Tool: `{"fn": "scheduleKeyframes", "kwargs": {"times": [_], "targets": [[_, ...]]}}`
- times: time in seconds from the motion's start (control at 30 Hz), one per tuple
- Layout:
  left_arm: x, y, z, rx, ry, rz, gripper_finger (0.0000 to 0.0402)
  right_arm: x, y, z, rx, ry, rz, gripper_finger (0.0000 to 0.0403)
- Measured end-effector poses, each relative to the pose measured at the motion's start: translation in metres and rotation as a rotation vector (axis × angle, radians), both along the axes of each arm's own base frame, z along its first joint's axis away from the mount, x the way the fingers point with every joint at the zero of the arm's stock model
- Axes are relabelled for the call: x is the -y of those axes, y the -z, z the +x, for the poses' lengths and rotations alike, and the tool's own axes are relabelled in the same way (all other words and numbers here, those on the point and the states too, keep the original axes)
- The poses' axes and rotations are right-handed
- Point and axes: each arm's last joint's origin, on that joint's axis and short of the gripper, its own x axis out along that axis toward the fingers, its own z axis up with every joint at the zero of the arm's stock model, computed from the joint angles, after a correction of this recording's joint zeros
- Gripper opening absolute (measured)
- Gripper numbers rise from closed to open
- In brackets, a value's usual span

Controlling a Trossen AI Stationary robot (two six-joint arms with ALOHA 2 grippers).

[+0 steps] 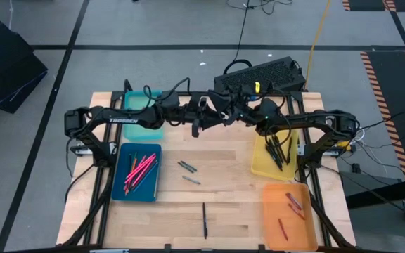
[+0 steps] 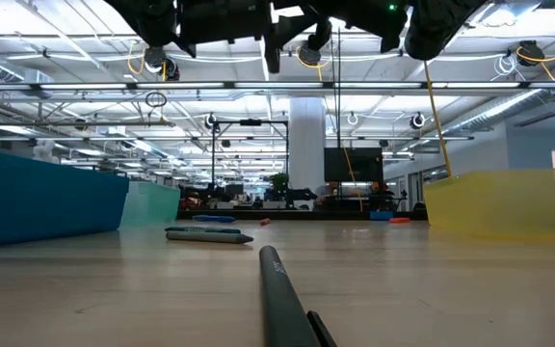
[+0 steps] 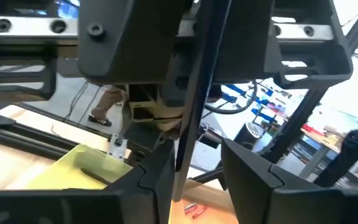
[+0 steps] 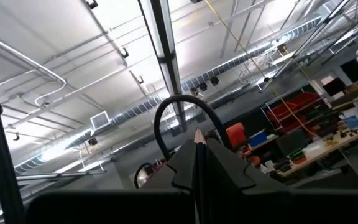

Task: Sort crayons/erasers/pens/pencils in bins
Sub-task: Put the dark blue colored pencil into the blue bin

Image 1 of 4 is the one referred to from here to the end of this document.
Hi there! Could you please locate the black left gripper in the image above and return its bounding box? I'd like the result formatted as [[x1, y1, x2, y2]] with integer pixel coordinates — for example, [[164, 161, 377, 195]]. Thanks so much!
[[169, 90, 226, 138]]

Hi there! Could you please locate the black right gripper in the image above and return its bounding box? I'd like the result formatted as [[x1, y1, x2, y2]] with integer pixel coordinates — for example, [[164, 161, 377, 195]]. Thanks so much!
[[208, 82, 263, 127]]

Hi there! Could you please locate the dark green crayon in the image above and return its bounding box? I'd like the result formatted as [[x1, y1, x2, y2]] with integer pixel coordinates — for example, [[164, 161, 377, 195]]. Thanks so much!
[[180, 160, 198, 173], [177, 161, 195, 174]]

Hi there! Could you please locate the pink pencil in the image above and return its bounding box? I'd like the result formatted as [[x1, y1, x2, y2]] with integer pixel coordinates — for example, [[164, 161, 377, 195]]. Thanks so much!
[[131, 160, 158, 191], [124, 153, 157, 186], [127, 156, 158, 189]]

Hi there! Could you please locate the blue pencil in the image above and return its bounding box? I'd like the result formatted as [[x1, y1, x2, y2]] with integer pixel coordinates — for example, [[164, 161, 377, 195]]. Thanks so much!
[[134, 162, 159, 193]]

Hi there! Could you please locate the blue plastic bin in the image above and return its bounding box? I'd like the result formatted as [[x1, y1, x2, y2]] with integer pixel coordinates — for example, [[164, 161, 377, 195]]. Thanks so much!
[[111, 143, 163, 203]]

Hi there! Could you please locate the black computer case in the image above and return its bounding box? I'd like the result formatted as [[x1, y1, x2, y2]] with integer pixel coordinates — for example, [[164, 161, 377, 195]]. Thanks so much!
[[213, 56, 307, 94]]

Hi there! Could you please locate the teal plastic bin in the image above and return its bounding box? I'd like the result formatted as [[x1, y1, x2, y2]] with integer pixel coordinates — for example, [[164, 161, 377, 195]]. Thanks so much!
[[124, 90, 165, 142]]

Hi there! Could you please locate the yellow plastic bin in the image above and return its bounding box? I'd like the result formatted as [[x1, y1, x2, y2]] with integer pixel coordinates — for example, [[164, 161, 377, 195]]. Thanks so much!
[[251, 128, 300, 182]]

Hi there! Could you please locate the orange plastic bin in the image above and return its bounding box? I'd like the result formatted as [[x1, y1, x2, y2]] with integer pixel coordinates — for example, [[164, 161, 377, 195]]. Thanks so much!
[[261, 183, 319, 253]]

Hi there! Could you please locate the black mat orange striped edge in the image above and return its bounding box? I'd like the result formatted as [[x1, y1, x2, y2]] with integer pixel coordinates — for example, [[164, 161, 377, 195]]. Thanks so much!
[[359, 50, 405, 181], [341, 0, 405, 13]]

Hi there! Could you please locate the black beam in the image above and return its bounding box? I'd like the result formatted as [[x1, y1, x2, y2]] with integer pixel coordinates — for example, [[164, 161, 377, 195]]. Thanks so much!
[[344, 174, 405, 211]]

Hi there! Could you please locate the large black box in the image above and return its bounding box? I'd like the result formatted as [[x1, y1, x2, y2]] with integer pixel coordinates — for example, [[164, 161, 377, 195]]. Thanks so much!
[[0, 7, 49, 115]]

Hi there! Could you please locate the black hanging cable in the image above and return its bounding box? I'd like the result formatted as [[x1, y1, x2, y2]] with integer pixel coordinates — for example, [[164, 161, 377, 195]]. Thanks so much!
[[222, 0, 294, 75]]

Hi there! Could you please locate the yellow hanging cable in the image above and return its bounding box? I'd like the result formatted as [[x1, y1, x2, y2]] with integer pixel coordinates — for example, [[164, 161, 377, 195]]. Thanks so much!
[[303, 0, 333, 89]]

